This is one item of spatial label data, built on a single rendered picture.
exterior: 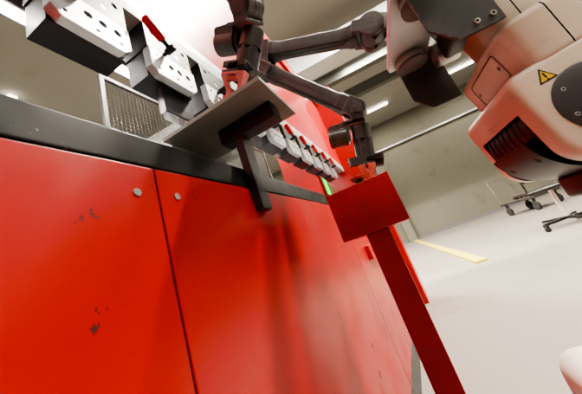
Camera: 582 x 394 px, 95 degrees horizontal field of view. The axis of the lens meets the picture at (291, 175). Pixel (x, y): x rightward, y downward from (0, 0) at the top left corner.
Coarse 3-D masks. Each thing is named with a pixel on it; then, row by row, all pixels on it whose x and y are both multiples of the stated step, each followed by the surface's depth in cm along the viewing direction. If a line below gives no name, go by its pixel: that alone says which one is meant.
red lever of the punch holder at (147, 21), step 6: (144, 18) 64; (150, 18) 65; (150, 24) 65; (156, 24) 66; (150, 30) 66; (156, 30) 66; (156, 36) 67; (162, 36) 67; (162, 42) 68; (168, 42) 68; (168, 48) 68; (174, 48) 68; (162, 54) 69; (168, 54) 69
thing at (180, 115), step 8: (160, 88) 69; (160, 96) 68; (168, 96) 70; (176, 96) 73; (160, 104) 68; (168, 104) 68; (176, 104) 71; (184, 104) 75; (160, 112) 67; (168, 112) 67; (176, 112) 70; (184, 112) 73; (192, 112) 76; (176, 120) 70; (184, 120) 72
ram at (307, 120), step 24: (120, 0) 64; (144, 0) 74; (168, 0) 87; (192, 0) 106; (216, 0) 135; (168, 24) 80; (192, 24) 96; (216, 24) 118; (216, 72) 96; (288, 96) 190; (288, 120) 159; (312, 120) 233; (336, 168) 251
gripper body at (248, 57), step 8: (240, 48) 63; (248, 48) 63; (256, 48) 64; (240, 56) 63; (248, 56) 63; (256, 56) 64; (224, 64) 61; (232, 64) 62; (240, 64) 60; (248, 64) 61; (256, 64) 64; (248, 80) 66; (264, 80) 67
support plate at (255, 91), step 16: (256, 80) 51; (240, 96) 54; (256, 96) 55; (272, 96) 57; (208, 112) 55; (224, 112) 57; (240, 112) 58; (288, 112) 65; (192, 128) 58; (208, 128) 60; (176, 144) 61; (192, 144) 64; (208, 144) 66
